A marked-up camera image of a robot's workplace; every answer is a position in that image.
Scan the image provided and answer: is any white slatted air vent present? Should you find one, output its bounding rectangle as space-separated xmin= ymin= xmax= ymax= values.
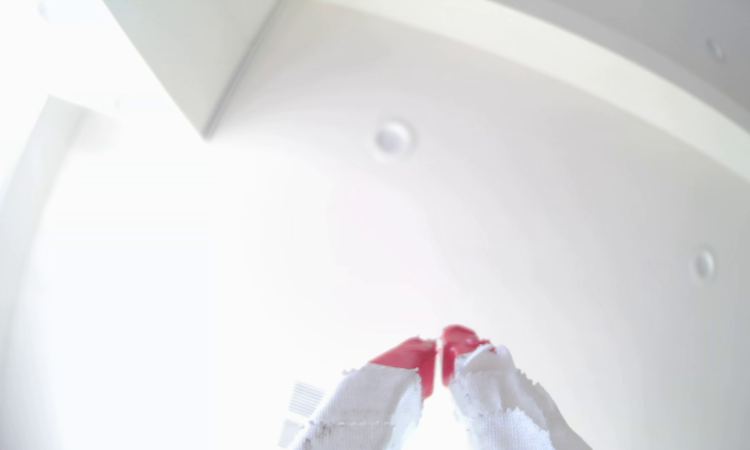
xmin=287 ymin=381 xmax=326 ymax=418

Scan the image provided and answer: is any round recessed ceiling light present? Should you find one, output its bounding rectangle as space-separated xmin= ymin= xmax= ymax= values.
xmin=690 ymin=247 xmax=718 ymax=282
xmin=373 ymin=119 xmax=415 ymax=158

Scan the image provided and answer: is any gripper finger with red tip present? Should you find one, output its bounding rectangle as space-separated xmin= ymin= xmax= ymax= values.
xmin=290 ymin=337 xmax=438 ymax=450
xmin=440 ymin=324 xmax=594 ymax=450

